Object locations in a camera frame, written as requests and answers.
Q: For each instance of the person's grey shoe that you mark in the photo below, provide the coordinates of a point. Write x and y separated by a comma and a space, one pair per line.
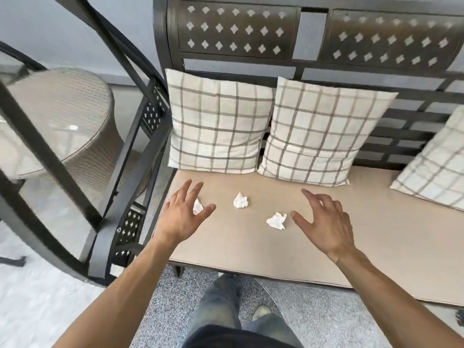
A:
261, 311

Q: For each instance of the person's right hand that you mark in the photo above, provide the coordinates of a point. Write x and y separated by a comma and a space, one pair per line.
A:
331, 231

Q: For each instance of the person's blue jeans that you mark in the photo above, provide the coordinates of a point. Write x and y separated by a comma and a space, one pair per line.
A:
221, 308

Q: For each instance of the person's left forearm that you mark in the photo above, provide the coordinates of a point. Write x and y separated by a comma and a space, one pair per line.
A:
123, 297

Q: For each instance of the person's left hand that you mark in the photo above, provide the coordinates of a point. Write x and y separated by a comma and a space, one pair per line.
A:
179, 217

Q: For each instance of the person's left thumb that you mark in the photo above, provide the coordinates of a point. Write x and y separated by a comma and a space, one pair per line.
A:
206, 213

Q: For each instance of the person's right forearm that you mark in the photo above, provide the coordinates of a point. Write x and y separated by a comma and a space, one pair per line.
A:
391, 304

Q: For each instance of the person's right thumb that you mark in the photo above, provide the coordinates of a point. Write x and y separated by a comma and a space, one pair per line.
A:
301, 221

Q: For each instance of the white plaid pillow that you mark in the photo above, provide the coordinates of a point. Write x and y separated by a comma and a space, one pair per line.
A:
319, 134
435, 170
217, 123

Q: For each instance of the person's left middle finger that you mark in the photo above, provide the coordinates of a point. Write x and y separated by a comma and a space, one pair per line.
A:
184, 190

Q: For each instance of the crumpled white tissue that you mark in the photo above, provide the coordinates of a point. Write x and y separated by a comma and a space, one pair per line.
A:
277, 221
240, 201
198, 207

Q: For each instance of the beige seat cushion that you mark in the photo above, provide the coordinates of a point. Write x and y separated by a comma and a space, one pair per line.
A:
391, 231

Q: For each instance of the black metal bench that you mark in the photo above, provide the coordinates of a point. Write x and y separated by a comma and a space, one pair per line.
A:
311, 67

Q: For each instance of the round wicker glass-top table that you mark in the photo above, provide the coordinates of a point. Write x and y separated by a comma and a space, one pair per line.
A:
61, 105

